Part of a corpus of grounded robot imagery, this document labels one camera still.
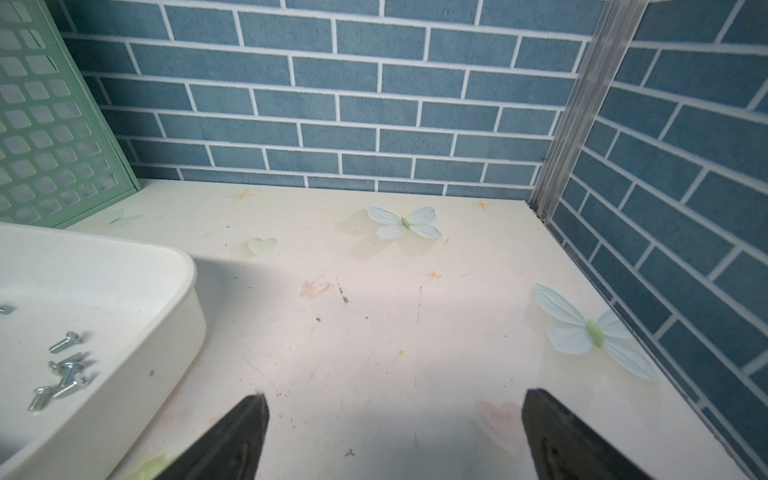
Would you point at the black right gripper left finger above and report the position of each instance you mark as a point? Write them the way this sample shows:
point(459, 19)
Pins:
point(231, 449)

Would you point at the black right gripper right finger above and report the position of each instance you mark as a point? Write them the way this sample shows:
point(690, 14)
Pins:
point(563, 446)

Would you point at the white plastic storage box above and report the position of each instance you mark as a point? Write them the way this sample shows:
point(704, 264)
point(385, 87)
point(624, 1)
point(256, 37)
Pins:
point(135, 306)

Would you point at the silver screw in box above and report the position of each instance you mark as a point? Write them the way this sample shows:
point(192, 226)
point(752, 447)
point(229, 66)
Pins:
point(71, 339)
point(42, 396)

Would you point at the silver screw in box front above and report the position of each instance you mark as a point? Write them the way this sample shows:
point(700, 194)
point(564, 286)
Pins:
point(42, 396)

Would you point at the floral table mat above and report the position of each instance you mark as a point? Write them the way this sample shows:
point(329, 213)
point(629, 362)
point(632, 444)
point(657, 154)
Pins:
point(394, 336)

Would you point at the green plastic file organizer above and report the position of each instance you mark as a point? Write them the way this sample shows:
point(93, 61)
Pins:
point(60, 161)

